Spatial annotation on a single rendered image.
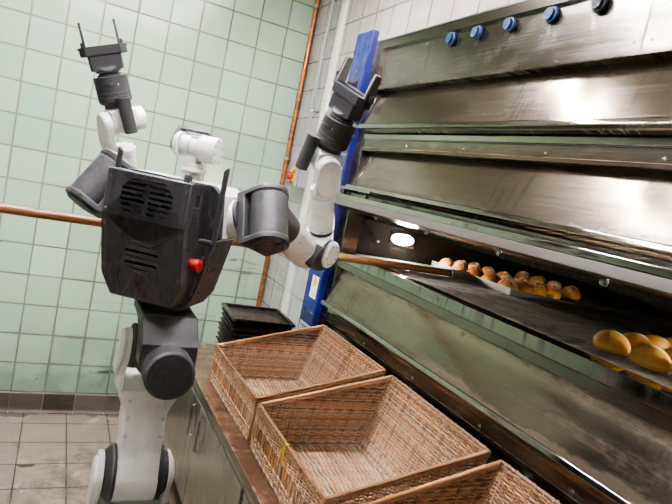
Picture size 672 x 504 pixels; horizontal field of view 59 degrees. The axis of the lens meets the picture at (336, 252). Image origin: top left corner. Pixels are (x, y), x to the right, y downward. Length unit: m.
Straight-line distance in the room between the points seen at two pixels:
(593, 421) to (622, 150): 0.63
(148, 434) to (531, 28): 1.55
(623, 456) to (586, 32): 1.05
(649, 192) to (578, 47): 0.48
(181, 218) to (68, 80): 2.01
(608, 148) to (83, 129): 2.45
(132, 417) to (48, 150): 1.89
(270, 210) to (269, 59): 2.11
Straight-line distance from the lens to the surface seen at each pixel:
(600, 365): 1.49
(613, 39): 1.69
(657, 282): 1.24
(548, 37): 1.86
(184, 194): 1.30
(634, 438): 1.47
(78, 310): 3.36
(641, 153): 1.51
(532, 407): 1.63
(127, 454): 1.65
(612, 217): 1.50
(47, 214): 2.01
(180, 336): 1.43
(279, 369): 2.60
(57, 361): 3.44
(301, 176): 3.09
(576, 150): 1.64
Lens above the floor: 1.45
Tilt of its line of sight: 6 degrees down
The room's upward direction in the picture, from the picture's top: 12 degrees clockwise
